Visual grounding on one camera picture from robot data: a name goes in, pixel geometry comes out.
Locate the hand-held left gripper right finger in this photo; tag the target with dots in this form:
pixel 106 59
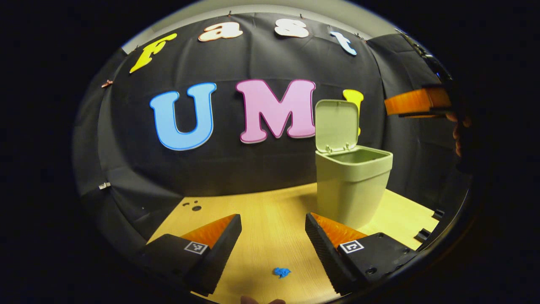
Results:
pixel 325 257

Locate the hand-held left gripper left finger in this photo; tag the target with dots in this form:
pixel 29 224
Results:
pixel 221 257

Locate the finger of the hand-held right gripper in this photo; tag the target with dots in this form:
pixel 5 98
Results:
pixel 409 102

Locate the blue paper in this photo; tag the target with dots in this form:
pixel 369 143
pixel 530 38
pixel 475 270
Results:
pixel 281 272

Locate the green desktop garbage bin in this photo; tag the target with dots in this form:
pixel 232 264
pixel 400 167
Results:
pixel 350 190

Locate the wooden desktop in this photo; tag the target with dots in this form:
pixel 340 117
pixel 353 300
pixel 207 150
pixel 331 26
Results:
pixel 270 228

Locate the black backdrop cloth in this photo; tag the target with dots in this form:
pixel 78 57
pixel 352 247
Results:
pixel 236 169

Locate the black table clamp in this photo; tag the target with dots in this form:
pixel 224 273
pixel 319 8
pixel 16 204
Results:
pixel 422 235
pixel 438 214

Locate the small white backdrop clip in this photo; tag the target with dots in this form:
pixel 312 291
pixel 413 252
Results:
pixel 104 185

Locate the small copper backdrop clip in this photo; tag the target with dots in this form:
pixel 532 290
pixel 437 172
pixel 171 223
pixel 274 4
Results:
pixel 106 83

